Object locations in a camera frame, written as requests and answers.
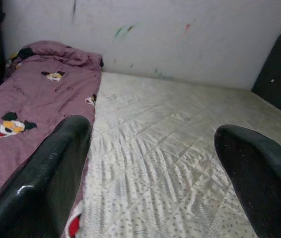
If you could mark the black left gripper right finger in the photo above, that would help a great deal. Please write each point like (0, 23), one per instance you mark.
(262, 183)

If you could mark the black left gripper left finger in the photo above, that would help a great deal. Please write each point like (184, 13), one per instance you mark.
(43, 178)

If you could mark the purple cartoon print blanket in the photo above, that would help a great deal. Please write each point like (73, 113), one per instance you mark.
(43, 99)

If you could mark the white quilted mattress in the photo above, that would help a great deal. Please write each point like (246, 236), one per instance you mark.
(155, 148)

